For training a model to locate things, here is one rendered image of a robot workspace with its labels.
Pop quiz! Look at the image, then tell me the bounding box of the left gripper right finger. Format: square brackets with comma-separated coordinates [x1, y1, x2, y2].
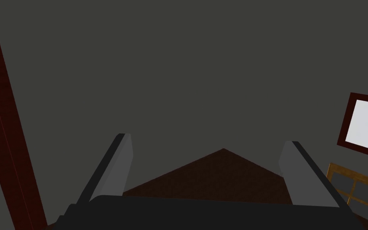
[278, 140, 351, 211]

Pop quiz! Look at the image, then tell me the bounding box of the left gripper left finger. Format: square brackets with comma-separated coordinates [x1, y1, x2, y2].
[75, 133, 134, 205]

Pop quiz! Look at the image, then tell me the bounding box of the wooden shelf unit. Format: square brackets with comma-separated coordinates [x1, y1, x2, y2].
[326, 162, 368, 228]

